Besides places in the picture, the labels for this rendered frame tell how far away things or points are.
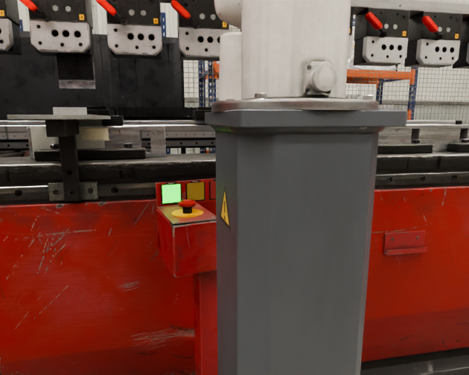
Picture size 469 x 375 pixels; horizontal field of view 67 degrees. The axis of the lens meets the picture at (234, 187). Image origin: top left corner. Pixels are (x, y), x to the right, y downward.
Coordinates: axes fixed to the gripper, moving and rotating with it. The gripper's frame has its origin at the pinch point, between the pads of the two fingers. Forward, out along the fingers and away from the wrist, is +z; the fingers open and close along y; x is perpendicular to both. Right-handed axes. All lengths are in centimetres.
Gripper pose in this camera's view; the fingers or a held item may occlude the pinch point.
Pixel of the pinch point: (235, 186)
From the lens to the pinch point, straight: 78.8
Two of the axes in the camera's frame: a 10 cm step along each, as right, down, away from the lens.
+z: -0.4, 9.6, 2.7
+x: 9.1, -0.8, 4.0
